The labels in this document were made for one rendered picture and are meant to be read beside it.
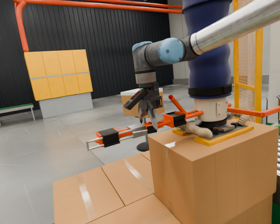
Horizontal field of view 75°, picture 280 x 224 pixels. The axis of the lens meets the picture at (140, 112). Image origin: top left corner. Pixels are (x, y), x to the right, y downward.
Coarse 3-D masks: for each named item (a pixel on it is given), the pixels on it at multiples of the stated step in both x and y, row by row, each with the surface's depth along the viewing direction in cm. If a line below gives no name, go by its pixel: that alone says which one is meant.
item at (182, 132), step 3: (174, 129) 110; (177, 129) 110; (180, 129) 108; (183, 129) 107; (186, 129) 106; (174, 132) 110; (177, 132) 107; (180, 132) 105; (183, 132) 104; (186, 132) 104; (183, 135) 103
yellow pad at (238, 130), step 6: (240, 126) 100; (246, 126) 100; (252, 126) 100; (216, 132) 93; (222, 132) 95; (228, 132) 94; (234, 132) 94; (240, 132) 96; (198, 138) 93; (204, 138) 92; (210, 138) 90; (216, 138) 90; (222, 138) 90; (228, 138) 92; (204, 144) 89; (210, 144) 87
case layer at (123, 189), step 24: (96, 168) 161; (120, 168) 156; (144, 168) 151; (72, 192) 131; (96, 192) 128; (120, 192) 125; (144, 192) 122; (72, 216) 108; (96, 216) 106; (120, 216) 104; (144, 216) 102; (168, 216) 100; (240, 216) 98; (264, 216) 109
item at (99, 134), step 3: (108, 129) 81; (111, 129) 80; (114, 129) 80; (96, 132) 79; (99, 132) 78; (102, 132) 77; (105, 132) 77; (108, 132) 76; (111, 132) 76; (96, 135) 79; (99, 135) 75; (102, 135) 74; (102, 141) 74; (120, 141) 78
